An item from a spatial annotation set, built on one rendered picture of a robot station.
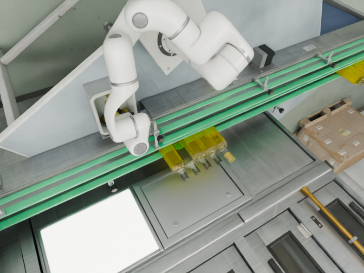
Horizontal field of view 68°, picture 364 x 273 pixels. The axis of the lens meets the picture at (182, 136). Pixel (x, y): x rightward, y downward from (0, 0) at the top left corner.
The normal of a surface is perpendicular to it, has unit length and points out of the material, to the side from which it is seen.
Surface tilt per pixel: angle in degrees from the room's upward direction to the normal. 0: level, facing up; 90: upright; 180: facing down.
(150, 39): 4
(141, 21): 22
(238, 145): 89
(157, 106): 90
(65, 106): 0
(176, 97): 90
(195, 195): 91
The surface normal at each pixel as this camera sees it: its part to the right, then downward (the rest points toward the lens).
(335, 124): 0.08, -0.54
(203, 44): 0.08, 0.36
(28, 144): 0.50, 0.68
